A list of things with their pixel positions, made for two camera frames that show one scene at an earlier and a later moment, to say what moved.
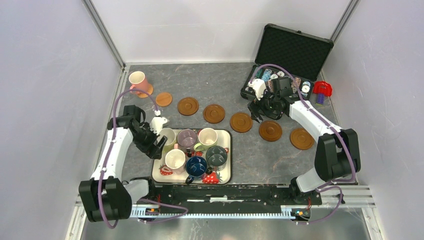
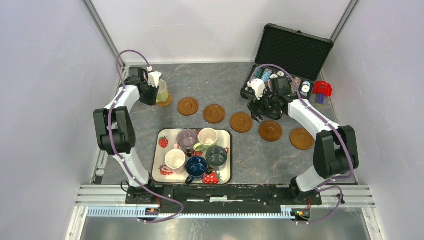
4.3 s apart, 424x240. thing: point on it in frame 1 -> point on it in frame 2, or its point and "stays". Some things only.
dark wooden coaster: [214, 113] stays
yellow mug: [171, 142] -> [162, 95]
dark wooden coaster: [270, 131] stays
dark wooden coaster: [188, 106] stays
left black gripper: [153, 151] -> [152, 101]
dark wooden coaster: [301, 139] stays
